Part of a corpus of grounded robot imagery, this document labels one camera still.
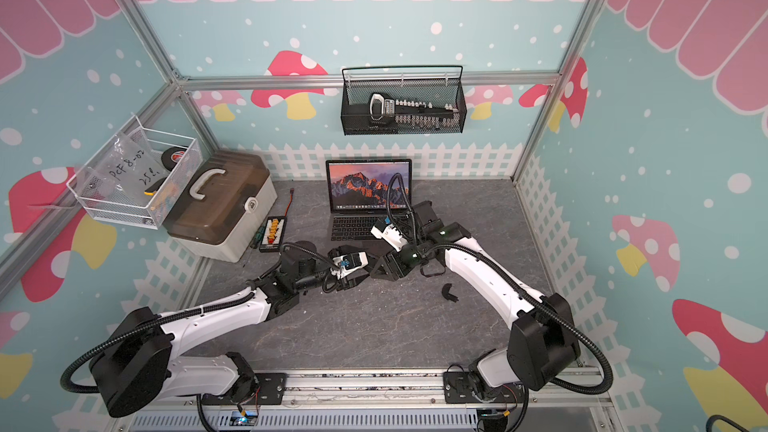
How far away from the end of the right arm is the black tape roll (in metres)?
0.62

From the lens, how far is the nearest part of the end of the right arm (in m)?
0.58

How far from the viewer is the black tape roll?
2.64ft

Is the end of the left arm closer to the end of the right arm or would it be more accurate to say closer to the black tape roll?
the end of the right arm

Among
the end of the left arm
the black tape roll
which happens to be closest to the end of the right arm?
the end of the left arm
